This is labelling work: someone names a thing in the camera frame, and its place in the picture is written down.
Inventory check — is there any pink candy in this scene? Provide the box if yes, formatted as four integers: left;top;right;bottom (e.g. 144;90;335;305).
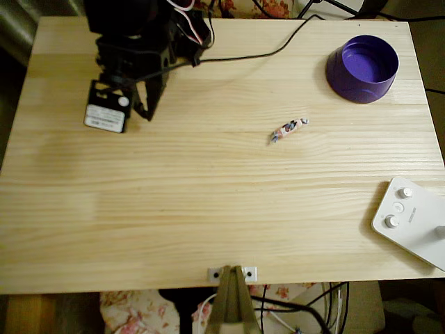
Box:
266;118;310;146

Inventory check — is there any purple bowl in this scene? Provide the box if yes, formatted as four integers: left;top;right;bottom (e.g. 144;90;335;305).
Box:
325;33;401;104

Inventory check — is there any grey couch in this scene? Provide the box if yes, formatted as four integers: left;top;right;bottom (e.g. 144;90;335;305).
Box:
0;0;84;67

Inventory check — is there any floral cloth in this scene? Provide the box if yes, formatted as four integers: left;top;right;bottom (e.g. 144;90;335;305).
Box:
99;282;314;334
193;0;293;19

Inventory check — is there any black tripod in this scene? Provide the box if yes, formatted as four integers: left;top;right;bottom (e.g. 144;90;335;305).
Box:
298;0;361;19

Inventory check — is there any wooden leg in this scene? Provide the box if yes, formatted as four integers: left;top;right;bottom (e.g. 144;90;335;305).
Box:
6;294;58;334

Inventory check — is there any dark background object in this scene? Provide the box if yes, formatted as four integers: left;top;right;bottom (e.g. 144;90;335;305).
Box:
359;0;387;15

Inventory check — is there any white lamp base with knobs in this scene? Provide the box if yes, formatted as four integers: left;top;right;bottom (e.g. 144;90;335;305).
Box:
370;175;445;272

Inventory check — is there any white red servo wire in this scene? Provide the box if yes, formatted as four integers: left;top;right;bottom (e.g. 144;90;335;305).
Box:
165;0;204;46

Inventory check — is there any black camera cable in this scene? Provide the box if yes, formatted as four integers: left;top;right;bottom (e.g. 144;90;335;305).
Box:
193;13;326;65

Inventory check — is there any white screw bracket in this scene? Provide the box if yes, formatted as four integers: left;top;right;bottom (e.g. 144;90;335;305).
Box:
207;266;258;282

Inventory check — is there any white cable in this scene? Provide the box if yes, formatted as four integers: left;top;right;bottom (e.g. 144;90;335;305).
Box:
192;293;218;334

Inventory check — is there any thick black cable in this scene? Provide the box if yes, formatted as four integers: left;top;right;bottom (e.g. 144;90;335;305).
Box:
250;294;331;334

